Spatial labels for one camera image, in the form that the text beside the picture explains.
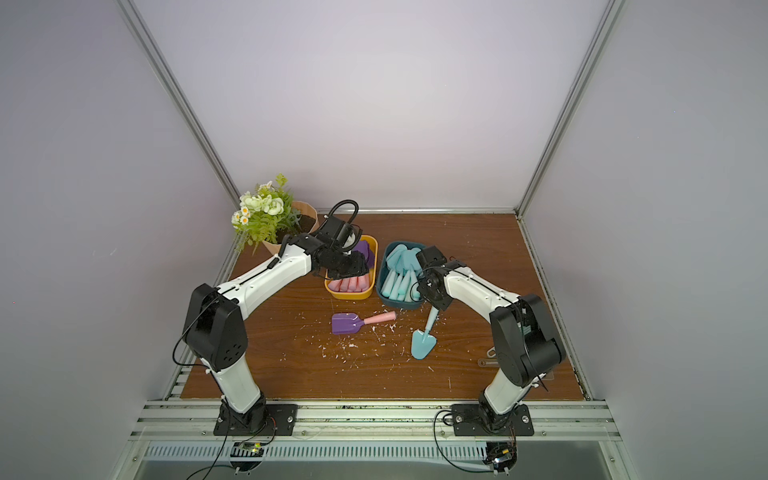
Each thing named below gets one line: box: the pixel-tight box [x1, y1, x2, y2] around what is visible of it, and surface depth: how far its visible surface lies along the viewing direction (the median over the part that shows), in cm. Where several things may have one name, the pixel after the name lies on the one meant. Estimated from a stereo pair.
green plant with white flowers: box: [231, 173, 301, 255], surface depth 82 cm
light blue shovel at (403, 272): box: [381, 244, 422, 302], surface depth 99 cm
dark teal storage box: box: [376, 241, 426, 309], surface depth 99 cm
